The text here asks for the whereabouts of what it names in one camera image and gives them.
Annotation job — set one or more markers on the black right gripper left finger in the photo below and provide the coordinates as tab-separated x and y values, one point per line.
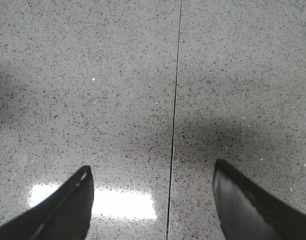
65	214

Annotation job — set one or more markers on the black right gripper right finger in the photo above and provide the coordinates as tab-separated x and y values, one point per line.
246	211

